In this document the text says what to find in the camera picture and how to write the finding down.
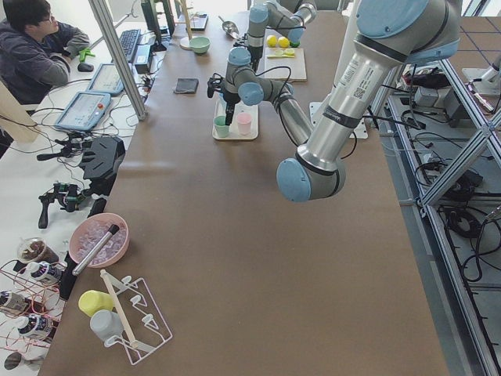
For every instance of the green cup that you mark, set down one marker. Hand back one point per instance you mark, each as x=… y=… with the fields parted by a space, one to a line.
x=221 y=129

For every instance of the cream rabbit tray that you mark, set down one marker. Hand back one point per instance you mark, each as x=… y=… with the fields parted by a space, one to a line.
x=234 y=132

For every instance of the blue cup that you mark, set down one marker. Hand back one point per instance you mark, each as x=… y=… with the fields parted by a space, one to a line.
x=222 y=104

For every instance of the pink cup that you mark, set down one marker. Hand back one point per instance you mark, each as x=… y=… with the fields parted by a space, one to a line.
x=244 y=121

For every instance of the teach pendant upper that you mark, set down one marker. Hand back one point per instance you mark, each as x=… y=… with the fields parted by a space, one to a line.
x=107 y=80

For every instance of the white wire cup rack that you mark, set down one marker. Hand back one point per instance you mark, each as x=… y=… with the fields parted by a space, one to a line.
x=145 y=329

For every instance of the green bowl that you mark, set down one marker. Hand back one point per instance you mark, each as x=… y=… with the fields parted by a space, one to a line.
x=200 y=44

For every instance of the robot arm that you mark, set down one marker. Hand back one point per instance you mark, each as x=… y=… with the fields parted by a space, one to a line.
x=289 y=20
x=387 y=34

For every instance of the wooden cutting board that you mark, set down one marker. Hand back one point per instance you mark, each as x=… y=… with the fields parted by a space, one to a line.
x=281 y=69

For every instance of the teach pendant lower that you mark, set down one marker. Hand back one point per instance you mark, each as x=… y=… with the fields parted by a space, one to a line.
x=84 y=111

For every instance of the whole lemon upper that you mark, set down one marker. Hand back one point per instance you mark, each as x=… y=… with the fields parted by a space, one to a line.
x=271 y=41

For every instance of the grey folded cloth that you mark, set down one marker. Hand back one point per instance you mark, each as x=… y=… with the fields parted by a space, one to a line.
x=186 y=86

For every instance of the grey cup on rack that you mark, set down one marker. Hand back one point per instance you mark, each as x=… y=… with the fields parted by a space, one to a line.
x=106 y=324

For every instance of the black monitor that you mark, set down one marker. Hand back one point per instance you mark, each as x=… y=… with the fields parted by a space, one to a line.
x=149 y=11

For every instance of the whole lemon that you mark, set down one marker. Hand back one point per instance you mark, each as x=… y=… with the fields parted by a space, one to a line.
x=271 y=41
x=283 y=42

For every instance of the seated person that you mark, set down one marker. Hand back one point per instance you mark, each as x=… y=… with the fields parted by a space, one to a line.
x=36 y=50

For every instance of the teach pendant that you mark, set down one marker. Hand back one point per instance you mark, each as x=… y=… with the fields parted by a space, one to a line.
x=84 y=111
x=107 y=80

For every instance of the aluminium frame post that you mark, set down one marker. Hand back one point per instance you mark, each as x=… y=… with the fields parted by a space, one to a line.
x=105 y=22

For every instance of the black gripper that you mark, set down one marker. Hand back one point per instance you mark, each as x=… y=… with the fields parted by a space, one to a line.
x=256 y=54
x=229 y=101

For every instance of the black keyboard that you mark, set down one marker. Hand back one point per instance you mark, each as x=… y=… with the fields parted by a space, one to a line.
x=129 y=41

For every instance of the yellow cup on rack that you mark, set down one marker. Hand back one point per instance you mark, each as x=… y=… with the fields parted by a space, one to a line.
x=92 y=301

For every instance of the yellow plastic knife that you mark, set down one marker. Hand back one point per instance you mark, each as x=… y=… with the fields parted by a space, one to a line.
x=280 y=56

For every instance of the wooden cup stand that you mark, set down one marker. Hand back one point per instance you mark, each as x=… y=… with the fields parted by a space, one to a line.
x=185 y=42

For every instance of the pink ribbed bowl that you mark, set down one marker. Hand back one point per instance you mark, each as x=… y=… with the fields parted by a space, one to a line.
x=91 y=231

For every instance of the whole lemon lower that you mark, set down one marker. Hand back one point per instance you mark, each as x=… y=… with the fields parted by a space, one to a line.
x=283 y=42

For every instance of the metal scoop in bowl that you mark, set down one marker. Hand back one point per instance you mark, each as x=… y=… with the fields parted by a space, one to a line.
x=95 y=250

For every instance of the steel ice scoop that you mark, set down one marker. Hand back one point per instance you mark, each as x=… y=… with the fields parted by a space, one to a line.
x=230 y=28

